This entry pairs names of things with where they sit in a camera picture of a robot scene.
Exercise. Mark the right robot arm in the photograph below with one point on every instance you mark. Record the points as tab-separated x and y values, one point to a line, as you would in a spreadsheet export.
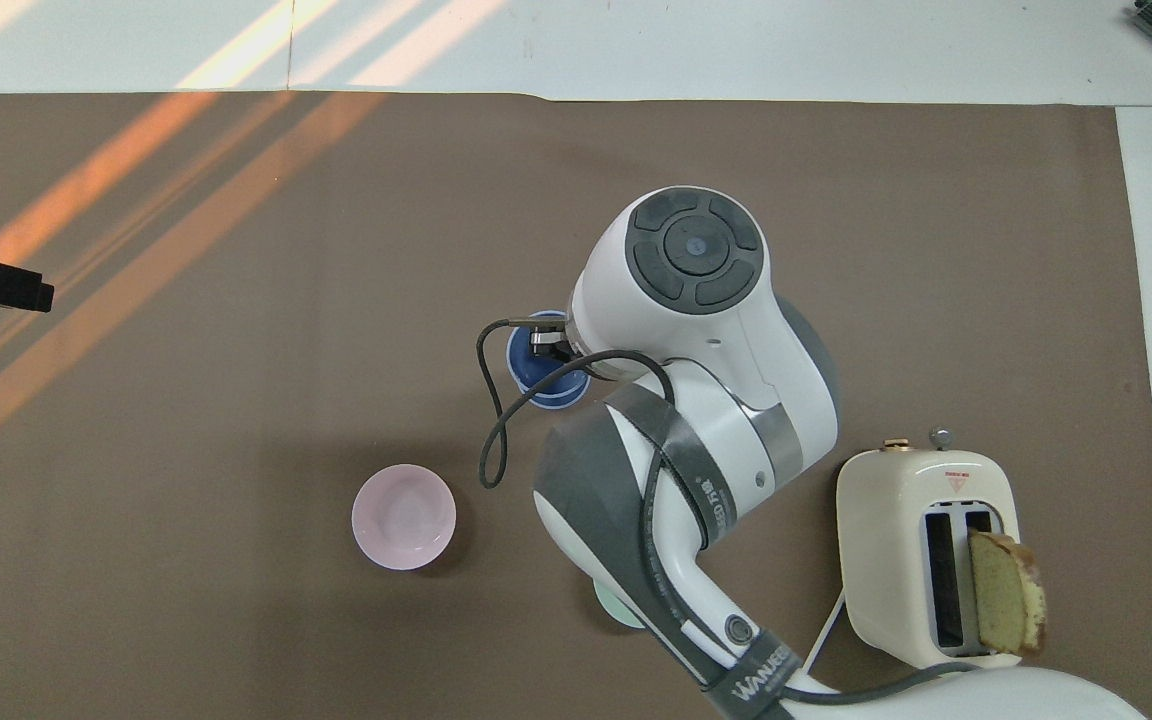
736	400

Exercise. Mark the blue cup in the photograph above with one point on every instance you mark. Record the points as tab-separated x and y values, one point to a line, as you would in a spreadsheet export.
527	372

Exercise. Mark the pink bowl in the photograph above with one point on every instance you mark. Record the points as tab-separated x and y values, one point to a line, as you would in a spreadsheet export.
403	518

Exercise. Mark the light green plate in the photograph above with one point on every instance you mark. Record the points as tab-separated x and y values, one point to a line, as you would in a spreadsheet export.
616	606

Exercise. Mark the cream toaster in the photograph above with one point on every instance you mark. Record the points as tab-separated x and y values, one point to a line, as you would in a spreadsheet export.
886	540

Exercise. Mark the bread slice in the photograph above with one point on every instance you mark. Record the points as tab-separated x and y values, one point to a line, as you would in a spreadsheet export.
1001	590

